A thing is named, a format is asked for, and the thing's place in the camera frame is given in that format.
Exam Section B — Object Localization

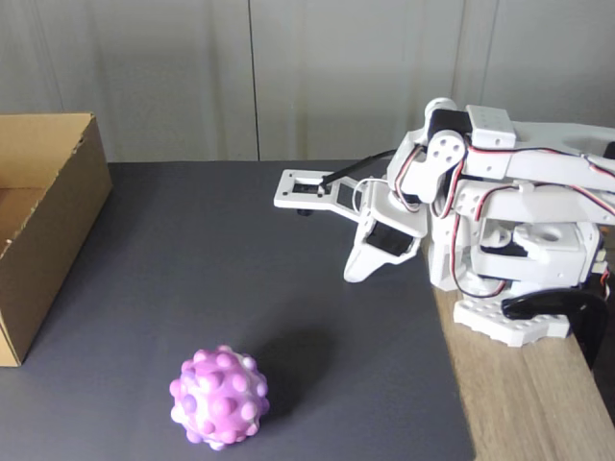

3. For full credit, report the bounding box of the brown cardboard box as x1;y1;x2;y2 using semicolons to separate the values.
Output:
0;112;114;369

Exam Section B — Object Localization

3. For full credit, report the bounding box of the pink purple spiky ball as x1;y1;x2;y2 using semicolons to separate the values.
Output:
168;344;270;451

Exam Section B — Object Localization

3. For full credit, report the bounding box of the black camera cable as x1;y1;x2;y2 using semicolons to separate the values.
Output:
319;149;398;189

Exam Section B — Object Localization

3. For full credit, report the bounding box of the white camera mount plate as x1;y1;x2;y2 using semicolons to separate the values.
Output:
272;168;371;225

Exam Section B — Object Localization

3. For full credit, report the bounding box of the dark grey table mat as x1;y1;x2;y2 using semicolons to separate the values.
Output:
0;160;477;461

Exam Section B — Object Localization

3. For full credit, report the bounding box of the black table clamp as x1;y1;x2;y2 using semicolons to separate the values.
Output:
502;290;609;371

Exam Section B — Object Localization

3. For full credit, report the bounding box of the thin white looped cable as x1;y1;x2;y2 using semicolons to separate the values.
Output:
353;178;389;214

